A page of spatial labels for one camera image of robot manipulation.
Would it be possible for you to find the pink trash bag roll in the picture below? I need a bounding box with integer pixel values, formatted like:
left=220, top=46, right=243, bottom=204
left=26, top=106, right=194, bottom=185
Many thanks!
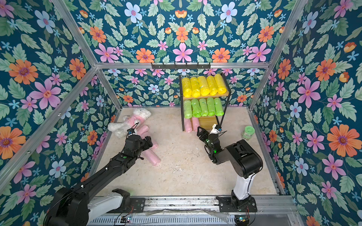
left=137, top=125, right=149, bottom=136
left=151, top=139, right=159, bottom=150
left=192, top=117, right=200, bottom=132
left=184, top=118, right=193, bottom=133
left=142, top=149, right=161, bottom=166

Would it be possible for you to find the green trash bag roll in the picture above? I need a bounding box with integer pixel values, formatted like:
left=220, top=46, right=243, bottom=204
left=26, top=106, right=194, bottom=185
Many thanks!
left=183, top=100, right=192, bottom=119
left=199, top=98, right=208, bottom=117
left=206, top=98, right=216, bottom=116
left=214, top=98, right=224, bottom=116
left=191, top=99, right=202, bottom=118

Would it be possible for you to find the yellow trash bag roll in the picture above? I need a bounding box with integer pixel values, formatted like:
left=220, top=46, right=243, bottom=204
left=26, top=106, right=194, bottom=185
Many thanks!
left=190, top=77, right=201, bottom=98
left=198, top=76, right=210, bottom=96
left=182, top=77, right=192, bottom=98
left=206, top=75, right=218, bottom=96
left=214, top=73, right=227, bottom=95

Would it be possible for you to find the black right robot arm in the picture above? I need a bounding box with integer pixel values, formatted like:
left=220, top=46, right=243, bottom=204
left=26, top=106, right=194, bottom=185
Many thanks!
left=197, top=125, right=264, bottom=201

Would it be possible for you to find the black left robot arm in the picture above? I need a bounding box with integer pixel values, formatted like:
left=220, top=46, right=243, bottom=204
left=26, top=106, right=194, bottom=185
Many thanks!
left=43, top=135, right=153, bottom=226

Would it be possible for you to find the white pink plush toy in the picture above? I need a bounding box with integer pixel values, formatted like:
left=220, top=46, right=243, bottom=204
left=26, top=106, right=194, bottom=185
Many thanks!
left=107, top=108, right=152, bottom=138

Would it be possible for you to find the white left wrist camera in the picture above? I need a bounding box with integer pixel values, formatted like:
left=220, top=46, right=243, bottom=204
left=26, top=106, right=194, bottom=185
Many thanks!
left=127, top=128, right=137, bottom=137

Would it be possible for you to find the wooden shelf with black frame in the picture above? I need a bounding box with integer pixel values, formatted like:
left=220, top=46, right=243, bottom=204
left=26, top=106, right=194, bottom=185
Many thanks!
left=179, top=73, right=232, bottom=132

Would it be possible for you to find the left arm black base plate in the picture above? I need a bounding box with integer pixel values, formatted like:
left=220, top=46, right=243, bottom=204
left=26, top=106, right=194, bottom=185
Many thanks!
left=107, top=188, right=146, bottom=213

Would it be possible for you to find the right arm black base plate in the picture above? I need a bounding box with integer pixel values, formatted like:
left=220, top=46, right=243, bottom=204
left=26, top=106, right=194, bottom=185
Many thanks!
left=216, top=196, right=258, bottom=212

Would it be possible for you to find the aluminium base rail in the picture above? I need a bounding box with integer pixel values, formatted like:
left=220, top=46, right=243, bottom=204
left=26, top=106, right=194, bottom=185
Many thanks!
left=86, top=194, right=304, bottom=226

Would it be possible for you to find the black wall hook rail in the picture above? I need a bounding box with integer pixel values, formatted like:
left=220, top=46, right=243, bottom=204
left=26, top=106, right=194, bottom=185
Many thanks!
left=151, top=63, right=211, bottom=70

